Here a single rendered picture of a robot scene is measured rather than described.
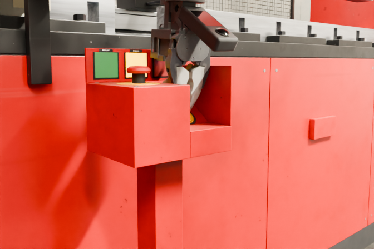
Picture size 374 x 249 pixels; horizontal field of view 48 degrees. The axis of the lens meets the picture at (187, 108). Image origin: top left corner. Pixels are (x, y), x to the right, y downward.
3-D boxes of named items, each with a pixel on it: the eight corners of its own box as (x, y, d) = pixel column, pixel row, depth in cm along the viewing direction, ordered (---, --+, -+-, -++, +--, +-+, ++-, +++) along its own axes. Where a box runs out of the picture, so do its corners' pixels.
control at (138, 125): (134, 168, 61) (132, 45, 59) (87, 150, 74) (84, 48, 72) (231, 150, 74) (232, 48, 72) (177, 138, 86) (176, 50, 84)
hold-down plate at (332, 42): (339, 46, 166) (339, 39, 165) (326, 47, 170) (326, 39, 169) (372, 48, 186) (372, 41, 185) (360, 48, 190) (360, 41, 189)
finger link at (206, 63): (203, 87, 78) (206, 39, 76) (208, 88, 77) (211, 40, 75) (183, 88, 75) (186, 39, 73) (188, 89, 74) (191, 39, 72)
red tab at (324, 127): (314, 139, 143) (315, 119, 142) (309, 139, 144) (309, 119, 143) (336, 134, 153) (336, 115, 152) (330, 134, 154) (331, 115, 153)
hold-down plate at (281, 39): (279, 44, 139) (279, 35, 139) (266, 44, 143) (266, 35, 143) (325, 46, 159) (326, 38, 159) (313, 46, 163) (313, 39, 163)
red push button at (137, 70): (134, 88, 66) (134, 65, 66) (122, 87, 69) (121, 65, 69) (155, 88, 68) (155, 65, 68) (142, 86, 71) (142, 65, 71)
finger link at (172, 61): (184, 88, 75) (186, 39, 74) (190, 89, 74) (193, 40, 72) (163, 89, 72) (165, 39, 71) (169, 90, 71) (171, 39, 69)
